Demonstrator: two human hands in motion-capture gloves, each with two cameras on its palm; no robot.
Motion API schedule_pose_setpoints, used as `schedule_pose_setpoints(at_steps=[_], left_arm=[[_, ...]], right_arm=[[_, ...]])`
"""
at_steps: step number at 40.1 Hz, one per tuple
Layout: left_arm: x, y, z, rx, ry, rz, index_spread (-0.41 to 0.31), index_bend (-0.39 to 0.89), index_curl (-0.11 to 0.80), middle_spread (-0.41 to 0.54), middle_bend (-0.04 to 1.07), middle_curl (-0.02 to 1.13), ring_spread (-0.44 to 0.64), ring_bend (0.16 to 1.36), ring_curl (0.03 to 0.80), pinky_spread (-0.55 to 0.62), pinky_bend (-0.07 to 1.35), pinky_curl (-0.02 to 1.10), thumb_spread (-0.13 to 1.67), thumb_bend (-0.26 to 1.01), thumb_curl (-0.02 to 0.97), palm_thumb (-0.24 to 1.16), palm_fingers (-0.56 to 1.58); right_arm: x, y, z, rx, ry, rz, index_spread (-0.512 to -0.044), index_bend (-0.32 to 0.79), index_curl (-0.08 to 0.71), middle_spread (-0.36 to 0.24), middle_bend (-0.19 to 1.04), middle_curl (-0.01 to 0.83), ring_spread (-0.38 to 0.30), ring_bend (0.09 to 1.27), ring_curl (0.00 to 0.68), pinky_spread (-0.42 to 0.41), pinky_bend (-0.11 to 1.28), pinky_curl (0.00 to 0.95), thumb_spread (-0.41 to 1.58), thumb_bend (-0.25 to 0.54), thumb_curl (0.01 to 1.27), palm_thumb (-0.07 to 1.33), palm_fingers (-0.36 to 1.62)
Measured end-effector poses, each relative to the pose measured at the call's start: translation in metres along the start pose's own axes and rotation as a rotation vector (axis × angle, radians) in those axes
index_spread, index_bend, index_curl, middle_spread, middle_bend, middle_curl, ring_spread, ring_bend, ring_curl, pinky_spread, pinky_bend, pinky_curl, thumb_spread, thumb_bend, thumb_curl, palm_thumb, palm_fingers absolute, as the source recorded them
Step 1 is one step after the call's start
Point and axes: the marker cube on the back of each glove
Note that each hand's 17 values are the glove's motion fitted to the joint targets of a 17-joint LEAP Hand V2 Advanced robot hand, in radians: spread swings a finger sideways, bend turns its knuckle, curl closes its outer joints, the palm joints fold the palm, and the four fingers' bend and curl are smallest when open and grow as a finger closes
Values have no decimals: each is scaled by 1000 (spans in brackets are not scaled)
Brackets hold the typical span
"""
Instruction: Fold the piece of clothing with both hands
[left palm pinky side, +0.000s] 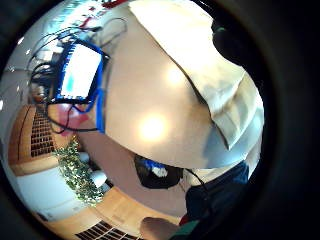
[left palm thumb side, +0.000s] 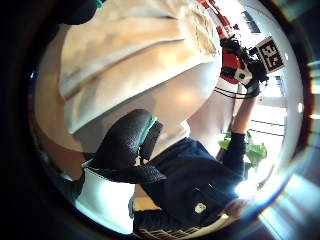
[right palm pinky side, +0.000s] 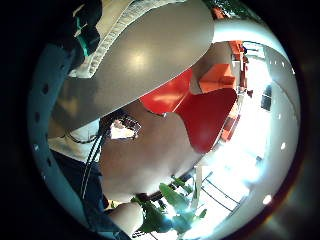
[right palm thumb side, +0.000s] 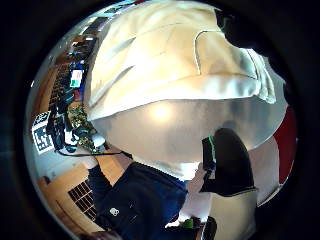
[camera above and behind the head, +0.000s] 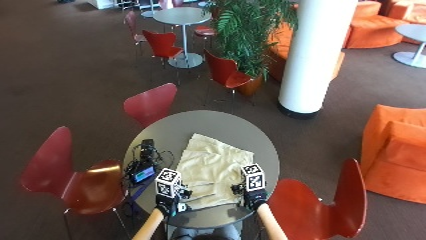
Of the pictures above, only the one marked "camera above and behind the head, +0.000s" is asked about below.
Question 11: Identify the person's right hand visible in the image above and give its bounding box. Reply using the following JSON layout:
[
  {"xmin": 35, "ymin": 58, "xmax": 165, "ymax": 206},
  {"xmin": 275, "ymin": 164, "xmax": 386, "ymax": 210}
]
[{"xmin": 230, "ymin": 183, "xmax": 270, "ymax": 211}]

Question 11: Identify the person's left hand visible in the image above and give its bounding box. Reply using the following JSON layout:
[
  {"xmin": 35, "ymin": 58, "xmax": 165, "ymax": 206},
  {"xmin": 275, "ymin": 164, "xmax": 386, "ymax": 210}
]
[{"xmin": 154, "ymin": 188, "xmax": 194, "ymax": 218}]

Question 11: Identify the white marker cube on left glove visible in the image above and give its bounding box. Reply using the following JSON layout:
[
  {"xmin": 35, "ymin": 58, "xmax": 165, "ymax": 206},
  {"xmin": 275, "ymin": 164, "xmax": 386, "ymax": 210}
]
[{"xmin": 153, "ymin": 167, "xmax": 183, "ymax": 199}]

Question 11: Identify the white marker cube on glove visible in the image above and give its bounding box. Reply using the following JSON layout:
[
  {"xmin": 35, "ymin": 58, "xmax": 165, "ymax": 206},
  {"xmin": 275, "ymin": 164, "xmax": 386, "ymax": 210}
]
[
  {"xmin": 239, "ymin": 162, "xmax": 267, "ymax": 192},
  {"xmin": 153, "ymin": 167, "xmax": 183, "ymax": 199}
]

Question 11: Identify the white marker cube on right glove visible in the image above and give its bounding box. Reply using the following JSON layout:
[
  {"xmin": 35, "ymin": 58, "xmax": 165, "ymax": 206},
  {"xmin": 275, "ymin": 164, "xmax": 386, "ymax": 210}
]
[{"xmin": 239, "ymin": 162, "xmax": 267, "ymax": 192}]

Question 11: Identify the cream cloth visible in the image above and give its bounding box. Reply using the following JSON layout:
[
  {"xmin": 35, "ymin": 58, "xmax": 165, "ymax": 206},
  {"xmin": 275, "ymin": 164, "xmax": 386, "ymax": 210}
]
[{"xmin": 174, "ymin": 133, "xmax": 255, "ymax": 211}]

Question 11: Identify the black device with lit screen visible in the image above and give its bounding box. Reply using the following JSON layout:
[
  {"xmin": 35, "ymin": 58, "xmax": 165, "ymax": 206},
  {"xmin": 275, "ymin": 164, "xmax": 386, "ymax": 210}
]
[{"xmin": 129, "ymin": 162, "xmax": 157, "ymax": 186}]

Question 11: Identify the the person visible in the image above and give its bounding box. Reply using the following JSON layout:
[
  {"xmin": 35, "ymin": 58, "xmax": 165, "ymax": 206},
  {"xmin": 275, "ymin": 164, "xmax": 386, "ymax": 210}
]
[{"xmin": 169, "ymin": 223, "xmax": 243, "ymax": 240}]

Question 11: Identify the red-orange glossy chair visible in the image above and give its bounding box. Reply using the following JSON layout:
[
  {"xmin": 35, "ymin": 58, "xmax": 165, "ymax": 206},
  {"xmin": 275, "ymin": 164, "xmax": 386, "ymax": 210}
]
[{"xmin": 264, "ymin": 157, "xmax": 368, "ymax": 240}]

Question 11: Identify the round grey work table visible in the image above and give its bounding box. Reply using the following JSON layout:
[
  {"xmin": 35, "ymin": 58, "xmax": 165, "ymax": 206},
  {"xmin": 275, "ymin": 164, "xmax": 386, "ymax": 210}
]
[{"xmin": 122, "ymin": 109, "xmax": 280, "ymax": 231}]

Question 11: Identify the dark red glossy chair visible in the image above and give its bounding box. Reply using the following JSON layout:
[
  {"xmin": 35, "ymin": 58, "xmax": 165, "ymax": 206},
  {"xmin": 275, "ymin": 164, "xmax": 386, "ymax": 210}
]
[{"xmin": 18, "ymin": 125, "xmax": 130, "ymax": 240}]

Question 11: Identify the red chair with rounded back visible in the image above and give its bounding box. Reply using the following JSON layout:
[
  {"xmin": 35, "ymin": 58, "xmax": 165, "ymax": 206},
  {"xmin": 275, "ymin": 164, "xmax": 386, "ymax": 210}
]
[{"xmin": 122, "ymin": 82, "xmax": 178, "ymax": 130}]

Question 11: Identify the orange wooden planter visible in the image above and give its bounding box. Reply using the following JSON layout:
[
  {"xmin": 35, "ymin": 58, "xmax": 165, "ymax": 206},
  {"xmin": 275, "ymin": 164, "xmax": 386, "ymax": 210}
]
[{"xmin": 232, "ymin": 73, "xmax": 266, "ymax": 98}]

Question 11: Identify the red chair beside planter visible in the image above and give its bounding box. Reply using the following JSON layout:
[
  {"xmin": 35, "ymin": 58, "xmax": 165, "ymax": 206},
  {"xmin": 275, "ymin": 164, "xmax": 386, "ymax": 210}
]
[{"xmin": 202, "ymin": 48, "xmax": 254, "ymax": 103}]

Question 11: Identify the large orange armchair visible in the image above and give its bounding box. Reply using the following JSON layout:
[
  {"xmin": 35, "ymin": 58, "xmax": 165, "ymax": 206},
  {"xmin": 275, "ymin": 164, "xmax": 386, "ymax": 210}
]
[{"xmin": 359, "ymin": 103, "xmax": 426, "ymax": 205}]

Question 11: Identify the orange bench sofa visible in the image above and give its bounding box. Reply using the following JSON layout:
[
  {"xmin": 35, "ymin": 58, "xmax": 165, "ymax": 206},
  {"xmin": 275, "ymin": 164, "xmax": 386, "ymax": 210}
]
[{"xmin": 266, "ymin": 22, "xmax": 347, "ymax": 83}]

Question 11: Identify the white round pillar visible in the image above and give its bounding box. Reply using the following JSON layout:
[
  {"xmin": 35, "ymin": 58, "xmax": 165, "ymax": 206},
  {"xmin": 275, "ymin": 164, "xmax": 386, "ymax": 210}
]
[{"xmin": 276, "ymin": 0, "xmax": 359, "ymax": 120}]

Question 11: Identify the small red chair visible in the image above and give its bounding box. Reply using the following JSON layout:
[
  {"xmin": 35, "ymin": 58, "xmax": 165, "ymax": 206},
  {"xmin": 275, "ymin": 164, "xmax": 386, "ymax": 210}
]
[{"xmin": 141, "ymin": 29, "xmax": 185, "ymax": 69}]

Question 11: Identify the green potted plant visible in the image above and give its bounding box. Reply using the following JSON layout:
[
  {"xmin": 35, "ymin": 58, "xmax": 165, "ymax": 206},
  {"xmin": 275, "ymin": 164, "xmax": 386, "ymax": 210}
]
[{"xmin": 204, "ymin": 0, "xmax": 299, "ymax": 80}]

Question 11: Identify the pale red chair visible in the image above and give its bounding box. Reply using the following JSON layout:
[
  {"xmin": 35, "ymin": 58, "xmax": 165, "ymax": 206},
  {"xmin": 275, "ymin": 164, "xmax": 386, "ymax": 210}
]
[{"xmin": 122, "ymin": 10, "xmax": 149, "ymax": 48}]

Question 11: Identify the round orange sofa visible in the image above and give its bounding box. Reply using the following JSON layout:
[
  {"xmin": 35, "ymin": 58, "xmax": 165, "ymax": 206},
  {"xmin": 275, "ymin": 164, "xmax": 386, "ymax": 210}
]
[{"xmin": 342, "ymin": 0, "xmax": 410, "ymax": 50}]

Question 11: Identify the orange corner sofa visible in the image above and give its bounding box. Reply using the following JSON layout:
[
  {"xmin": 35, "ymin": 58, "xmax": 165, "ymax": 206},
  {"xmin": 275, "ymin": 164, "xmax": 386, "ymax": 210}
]
[{"xmin": 386, "ymin": 0, "xmax": 426, "ymax": 25}]

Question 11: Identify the blue strap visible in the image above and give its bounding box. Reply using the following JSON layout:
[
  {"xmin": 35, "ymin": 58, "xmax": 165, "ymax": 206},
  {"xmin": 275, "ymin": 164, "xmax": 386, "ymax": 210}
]
[{"xmin": 126, "ymin": 184, "xmax": 149, "ymax": 209}]

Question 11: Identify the black cable bundle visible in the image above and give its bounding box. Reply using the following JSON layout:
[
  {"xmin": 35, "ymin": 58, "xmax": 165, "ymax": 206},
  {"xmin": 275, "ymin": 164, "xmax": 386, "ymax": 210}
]
[{"xmin": 122, "ymin": 143, "xmax": 177, "ymax": 183}]

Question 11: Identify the black camera device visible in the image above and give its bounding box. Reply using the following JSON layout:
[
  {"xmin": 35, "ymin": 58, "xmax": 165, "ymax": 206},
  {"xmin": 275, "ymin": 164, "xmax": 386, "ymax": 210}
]
[{"xmin": 139, "ymin": 138, "xmax": 157, "ymax": 162}]

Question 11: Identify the round grey pedestal table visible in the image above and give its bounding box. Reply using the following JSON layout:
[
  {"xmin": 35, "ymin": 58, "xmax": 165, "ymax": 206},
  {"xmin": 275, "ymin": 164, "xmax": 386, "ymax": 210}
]
[{"xmin": 151, "ymin": 6, "xmax": 214, "ymax": 70}]

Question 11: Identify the white round pedestal table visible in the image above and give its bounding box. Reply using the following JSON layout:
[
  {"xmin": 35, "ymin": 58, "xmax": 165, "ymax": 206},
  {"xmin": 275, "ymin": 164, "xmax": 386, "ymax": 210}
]
[{"xmin": 391, "ymin": 23, "xmax": 426, "ymax": 70}]

